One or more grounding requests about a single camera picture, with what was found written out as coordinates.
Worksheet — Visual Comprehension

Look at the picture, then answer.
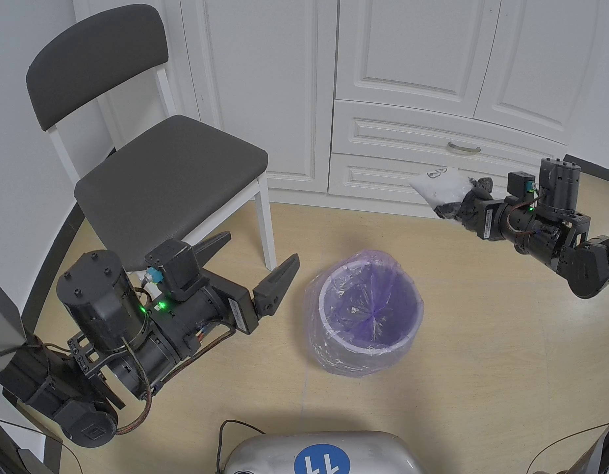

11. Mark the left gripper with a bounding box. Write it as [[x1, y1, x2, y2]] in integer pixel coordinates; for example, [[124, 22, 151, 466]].
[[149, 231, 301, 359]]

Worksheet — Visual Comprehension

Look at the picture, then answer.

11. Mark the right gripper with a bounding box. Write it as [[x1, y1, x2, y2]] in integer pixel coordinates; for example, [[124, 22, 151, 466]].
[[473, 198, 534, 248]]

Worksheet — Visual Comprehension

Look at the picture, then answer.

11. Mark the white printed wrapper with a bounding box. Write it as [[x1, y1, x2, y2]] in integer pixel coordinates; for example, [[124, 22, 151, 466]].
[[409, 167, 475, 216]]

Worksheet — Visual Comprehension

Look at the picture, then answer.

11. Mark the purple plastic bag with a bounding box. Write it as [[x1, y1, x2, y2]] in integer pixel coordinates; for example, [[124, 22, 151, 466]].
[[304, 249, 425, 378]]

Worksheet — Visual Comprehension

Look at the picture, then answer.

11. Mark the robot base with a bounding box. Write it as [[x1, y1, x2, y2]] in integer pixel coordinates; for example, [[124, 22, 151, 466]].
[[225, 430, 426, 474]]

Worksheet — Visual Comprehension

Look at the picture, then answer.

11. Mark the white trash bin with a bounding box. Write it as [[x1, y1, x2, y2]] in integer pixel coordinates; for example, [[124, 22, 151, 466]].
[[318, 259, 421, 353]]

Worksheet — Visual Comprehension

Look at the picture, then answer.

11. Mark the white wardrobe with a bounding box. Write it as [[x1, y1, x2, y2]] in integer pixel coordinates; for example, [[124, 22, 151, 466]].
[[70, 0, 606, 228]]

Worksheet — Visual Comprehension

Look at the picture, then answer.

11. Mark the grey and white chair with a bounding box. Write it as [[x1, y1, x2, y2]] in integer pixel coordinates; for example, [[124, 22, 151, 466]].
[[25, 4, 279, 273]]

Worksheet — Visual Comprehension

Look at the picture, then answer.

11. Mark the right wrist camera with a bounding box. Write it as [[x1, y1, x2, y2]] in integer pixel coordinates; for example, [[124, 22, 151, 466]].
[[507, 171, 538, 202]]

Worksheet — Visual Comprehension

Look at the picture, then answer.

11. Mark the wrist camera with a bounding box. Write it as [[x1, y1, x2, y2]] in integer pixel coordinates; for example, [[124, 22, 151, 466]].
[[507, 171, 538, 202], [145, 239, 209, 301]]

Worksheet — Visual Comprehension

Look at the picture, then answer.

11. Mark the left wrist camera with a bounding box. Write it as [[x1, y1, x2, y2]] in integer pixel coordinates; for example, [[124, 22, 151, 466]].
[[145, 239, 209, 301]]

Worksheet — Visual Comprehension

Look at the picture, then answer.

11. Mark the black cable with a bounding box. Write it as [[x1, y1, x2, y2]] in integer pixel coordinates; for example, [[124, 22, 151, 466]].
[[216, 419, 266, 470], [526, 424, 609, 474]]

